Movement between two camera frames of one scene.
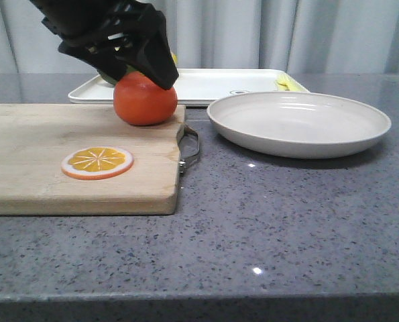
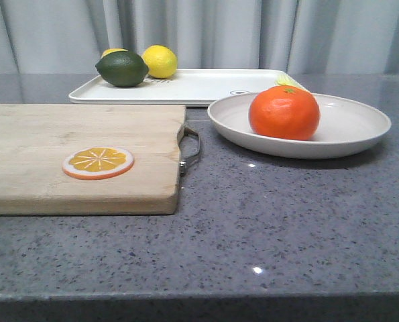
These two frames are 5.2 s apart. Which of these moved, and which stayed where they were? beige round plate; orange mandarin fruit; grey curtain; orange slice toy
Moved: orange mandarin fruit
Stayed: grey curtain; orange slice toy; beige round plate
